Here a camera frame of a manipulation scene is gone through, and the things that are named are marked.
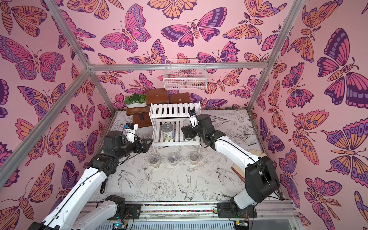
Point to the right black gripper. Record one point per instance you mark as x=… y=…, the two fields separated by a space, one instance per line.
x=189 y=133

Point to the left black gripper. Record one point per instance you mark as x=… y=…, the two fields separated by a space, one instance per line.
x=144 y=148

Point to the green watermelon can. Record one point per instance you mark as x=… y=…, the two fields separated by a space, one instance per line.
x=186 y=122

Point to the jar with red seeds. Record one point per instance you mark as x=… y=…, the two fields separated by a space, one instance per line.
x=194 y=158

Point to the silver tin can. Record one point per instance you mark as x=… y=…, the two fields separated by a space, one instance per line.
x=167 y=130

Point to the jar with yellow seeds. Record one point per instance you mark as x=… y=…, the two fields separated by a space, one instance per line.
x=155 y=160

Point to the jar with purple seeds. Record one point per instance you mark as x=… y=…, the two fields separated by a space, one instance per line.
x=173 y=159

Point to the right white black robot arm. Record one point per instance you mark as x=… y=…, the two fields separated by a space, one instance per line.
x=261 y=179

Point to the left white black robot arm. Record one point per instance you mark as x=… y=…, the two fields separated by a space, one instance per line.
x=65 y=215

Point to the white wooden two-tier shelf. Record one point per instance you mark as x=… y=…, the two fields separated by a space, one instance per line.
x=174 y=114

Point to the brown wooden stand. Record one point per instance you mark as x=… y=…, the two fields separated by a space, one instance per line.
x=157 y=96

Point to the black spatula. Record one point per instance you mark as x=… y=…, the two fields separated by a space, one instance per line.
x=103 y=186

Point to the green plant in white pot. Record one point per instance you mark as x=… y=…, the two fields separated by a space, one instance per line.
x=136 y=100

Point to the beige oven glove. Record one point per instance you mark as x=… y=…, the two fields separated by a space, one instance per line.
x=240 y=170

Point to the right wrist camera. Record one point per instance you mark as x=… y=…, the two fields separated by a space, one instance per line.
x=193 y=118

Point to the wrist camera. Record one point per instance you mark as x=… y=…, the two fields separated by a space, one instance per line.
x=130 y=131
x=193 y=118

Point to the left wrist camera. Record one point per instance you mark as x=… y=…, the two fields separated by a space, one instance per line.
x=130 y=131

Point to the white wire basket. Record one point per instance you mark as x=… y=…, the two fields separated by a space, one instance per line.
x=185 y=75

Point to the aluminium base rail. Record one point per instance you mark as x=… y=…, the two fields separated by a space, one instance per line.
x=209 y=215

